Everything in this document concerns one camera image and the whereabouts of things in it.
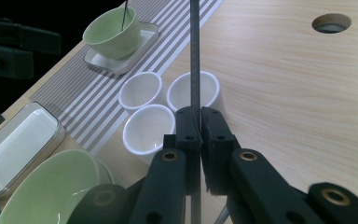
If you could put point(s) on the slim black chopstick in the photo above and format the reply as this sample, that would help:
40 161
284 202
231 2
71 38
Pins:
195 46

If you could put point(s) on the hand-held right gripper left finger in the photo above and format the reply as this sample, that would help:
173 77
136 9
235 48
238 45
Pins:
191 149

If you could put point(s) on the white rectangular tray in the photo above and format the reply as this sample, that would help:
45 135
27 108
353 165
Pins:
127 63
18 146

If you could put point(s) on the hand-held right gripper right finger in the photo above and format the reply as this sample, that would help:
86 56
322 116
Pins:
219 155

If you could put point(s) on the white ribbed cup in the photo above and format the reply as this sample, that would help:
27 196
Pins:
180 90
149 130
141 88

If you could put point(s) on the grey striped placemat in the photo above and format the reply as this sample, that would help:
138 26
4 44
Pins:
84 93

